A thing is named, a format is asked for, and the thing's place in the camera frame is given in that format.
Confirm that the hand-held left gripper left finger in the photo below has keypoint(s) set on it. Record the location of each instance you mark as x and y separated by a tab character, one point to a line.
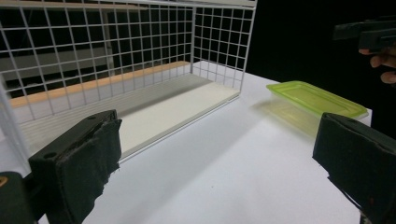
77	165

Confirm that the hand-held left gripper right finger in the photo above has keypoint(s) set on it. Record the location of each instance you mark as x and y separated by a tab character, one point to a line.
358	155

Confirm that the green plastic container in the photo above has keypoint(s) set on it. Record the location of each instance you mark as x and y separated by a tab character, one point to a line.
314	98

